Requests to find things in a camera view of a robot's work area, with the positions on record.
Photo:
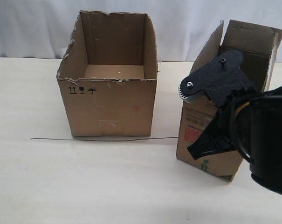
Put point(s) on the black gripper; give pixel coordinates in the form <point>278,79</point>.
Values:
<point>224,83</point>

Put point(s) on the red-printed cardboard box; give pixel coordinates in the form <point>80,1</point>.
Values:
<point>259,45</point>

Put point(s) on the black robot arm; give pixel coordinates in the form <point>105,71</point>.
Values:
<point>265,138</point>

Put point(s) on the large open cardboard box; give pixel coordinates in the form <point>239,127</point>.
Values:
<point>108,74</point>

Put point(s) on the thin dark line on table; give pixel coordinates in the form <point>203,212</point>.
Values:
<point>105,140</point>

